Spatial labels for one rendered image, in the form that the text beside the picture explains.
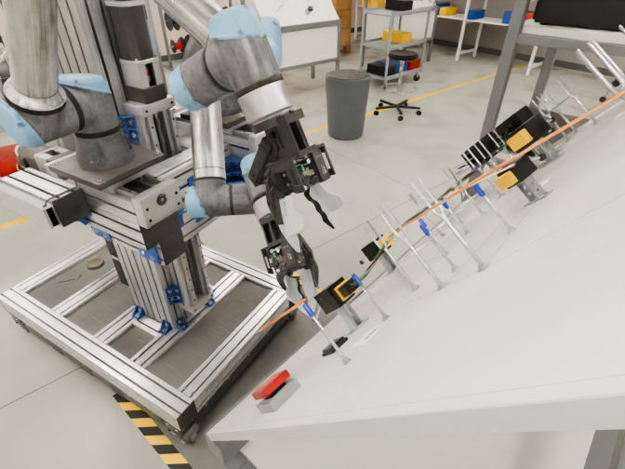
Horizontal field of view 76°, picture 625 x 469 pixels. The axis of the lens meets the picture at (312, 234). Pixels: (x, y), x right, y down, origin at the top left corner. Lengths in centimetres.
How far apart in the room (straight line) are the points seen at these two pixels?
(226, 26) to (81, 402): 186
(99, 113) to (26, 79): 20
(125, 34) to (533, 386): 130
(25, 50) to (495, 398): 97
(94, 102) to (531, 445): 128
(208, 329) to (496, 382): 174
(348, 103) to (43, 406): 336
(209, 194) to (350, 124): 337
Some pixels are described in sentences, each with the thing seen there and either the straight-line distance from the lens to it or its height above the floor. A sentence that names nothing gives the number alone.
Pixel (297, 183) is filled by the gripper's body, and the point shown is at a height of 136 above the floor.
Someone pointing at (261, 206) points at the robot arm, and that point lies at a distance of 83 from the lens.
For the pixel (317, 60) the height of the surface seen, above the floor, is 41.
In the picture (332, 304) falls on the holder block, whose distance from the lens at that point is 71.
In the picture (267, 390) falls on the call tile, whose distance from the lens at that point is 62.
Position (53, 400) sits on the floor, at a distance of 226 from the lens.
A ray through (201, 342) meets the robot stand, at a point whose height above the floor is 21.
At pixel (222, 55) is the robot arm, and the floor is 153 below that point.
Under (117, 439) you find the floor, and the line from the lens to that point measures 202.
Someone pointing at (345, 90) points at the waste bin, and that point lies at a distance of 410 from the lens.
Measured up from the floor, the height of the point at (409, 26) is 62.
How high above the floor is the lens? 165
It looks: 36 degrees down
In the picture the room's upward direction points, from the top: straight up
